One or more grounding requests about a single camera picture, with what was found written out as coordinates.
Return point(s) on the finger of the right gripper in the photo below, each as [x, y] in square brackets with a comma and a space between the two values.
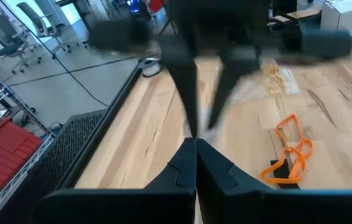
[185, 81]
[230, 71]

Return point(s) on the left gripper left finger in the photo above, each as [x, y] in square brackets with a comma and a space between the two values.
[176, 174]

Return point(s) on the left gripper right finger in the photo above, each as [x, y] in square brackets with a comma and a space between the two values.
[216, 180]

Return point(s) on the yellow rubber bands bunch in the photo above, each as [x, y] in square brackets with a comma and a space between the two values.
[274, 81]

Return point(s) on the clear plastic zip bag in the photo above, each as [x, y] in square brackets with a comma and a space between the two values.
[205, 124]
[289, 85]

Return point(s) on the orange rubber band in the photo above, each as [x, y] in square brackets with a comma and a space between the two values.
[281, 180]
[285, 121]

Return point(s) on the white round spool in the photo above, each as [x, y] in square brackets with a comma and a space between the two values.
[151, 68]

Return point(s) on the white box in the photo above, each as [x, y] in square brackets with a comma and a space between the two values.
[350, 21]

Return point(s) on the black perforated metal case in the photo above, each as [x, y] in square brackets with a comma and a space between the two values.
[61, 155]

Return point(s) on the grey office chair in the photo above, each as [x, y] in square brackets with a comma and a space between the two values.
[8, 46]
[48, 25]

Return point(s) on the red plastic bin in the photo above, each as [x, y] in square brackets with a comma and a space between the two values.
[2, 161]

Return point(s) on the black aluminium table frame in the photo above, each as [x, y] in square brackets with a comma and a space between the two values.
[113, 109]

